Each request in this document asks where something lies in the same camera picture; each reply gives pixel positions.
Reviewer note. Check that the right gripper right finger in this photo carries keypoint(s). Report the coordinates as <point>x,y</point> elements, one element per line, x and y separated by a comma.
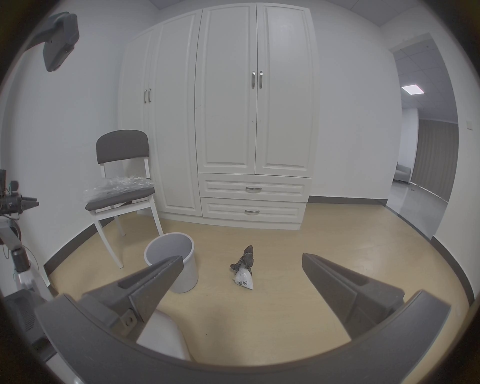
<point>348,300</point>

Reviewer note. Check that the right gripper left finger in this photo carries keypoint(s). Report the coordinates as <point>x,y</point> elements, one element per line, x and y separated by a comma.
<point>150,292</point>

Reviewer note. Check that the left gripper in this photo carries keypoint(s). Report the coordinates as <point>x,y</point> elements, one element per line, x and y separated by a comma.
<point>11,204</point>

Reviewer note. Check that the clear plastic bag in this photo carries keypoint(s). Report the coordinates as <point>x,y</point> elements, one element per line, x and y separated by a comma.
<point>120,185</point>

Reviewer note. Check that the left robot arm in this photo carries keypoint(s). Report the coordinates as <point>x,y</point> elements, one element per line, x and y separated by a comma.
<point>20,258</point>

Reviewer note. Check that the white trash bin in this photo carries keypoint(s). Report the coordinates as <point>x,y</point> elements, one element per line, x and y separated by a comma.
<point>183,273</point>

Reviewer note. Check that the crumpled black plastic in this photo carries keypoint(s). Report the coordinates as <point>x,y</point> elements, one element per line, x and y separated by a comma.
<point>245,258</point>

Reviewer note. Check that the white printed wrapper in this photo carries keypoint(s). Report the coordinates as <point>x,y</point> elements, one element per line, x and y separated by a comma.
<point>243,280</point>

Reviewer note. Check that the white chair with grey cushions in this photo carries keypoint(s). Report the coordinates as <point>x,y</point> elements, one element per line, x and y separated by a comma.
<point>122,146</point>

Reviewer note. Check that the grey curtain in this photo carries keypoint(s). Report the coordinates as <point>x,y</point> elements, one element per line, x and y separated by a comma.
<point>437,157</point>

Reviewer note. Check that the white wardrobe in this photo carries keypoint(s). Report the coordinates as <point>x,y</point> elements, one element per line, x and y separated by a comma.
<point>225,112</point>

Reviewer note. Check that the ceiling light panel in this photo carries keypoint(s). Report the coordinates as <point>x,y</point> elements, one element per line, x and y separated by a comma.
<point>412,89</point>

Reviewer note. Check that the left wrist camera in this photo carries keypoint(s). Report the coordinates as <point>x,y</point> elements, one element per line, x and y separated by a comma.
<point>14,186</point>

